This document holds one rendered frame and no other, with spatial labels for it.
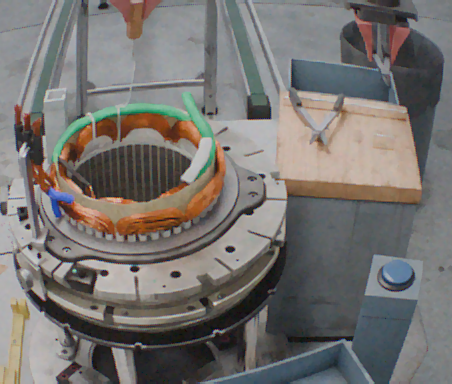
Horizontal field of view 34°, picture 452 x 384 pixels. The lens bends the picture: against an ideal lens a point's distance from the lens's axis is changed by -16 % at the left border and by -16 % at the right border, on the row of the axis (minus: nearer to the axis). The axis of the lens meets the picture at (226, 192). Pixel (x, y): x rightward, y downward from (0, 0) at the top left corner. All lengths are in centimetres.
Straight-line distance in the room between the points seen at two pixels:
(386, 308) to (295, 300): 24
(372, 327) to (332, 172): 21
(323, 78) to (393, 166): 28
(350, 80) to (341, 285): 33
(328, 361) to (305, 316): 34
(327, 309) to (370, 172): 22
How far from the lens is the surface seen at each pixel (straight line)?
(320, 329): 115
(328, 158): 102
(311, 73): 125
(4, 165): 151
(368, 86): 126
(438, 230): 267
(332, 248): 105
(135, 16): 79
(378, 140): 104
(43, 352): 113
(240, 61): 187
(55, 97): 94
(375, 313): 90
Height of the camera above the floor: 164
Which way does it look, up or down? 37 degrees down
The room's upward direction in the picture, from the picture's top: 1 degrees clockwise
